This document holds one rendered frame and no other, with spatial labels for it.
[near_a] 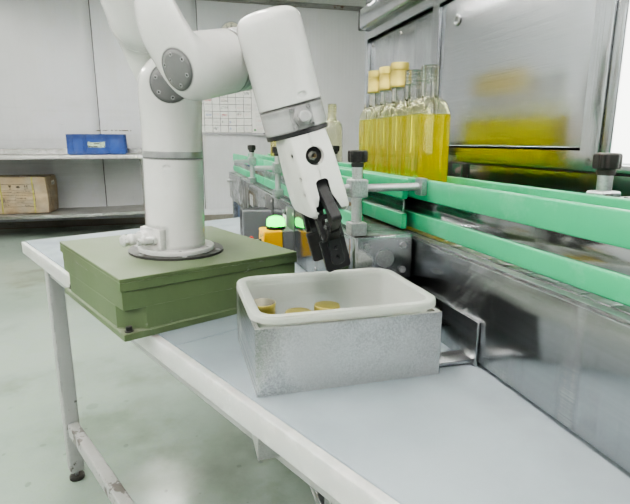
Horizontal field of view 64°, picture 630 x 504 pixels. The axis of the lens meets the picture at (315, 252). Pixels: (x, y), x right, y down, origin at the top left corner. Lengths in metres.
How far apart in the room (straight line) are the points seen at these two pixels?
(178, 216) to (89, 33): 6.06
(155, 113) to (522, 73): 0.57
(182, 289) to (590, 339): 0.53
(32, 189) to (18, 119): 1.01
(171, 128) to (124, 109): 5.89
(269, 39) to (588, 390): 0.46
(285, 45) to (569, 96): 0.42
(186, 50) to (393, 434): 0.45
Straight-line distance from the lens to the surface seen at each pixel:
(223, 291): 0.80
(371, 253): 0.76
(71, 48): 6.84
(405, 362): 0.61
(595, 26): 0.78
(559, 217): 0.55
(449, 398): 0.58
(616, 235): 0.50
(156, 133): 0.83
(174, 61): 0.61
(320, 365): 0.57
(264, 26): 0.58
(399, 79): 0.97
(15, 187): 6.28
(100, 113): 6.73
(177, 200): 0.83
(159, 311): 0.76
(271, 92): 0.58
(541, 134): 0.84
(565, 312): 0.53
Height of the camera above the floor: 1.02
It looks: 12 degrees down
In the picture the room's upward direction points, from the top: straight up
